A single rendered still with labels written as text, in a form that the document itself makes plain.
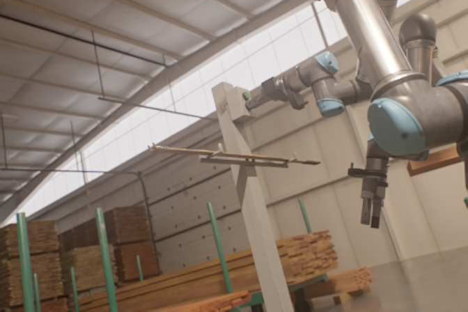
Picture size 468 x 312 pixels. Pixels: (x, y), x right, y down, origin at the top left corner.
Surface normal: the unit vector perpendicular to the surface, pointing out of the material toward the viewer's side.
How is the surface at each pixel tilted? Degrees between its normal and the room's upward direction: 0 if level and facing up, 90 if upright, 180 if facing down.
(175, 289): 90
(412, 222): 91
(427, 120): 106
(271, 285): 90
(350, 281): 90
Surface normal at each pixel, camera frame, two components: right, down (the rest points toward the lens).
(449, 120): 0.16, 0.14
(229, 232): -0.60, -0.08
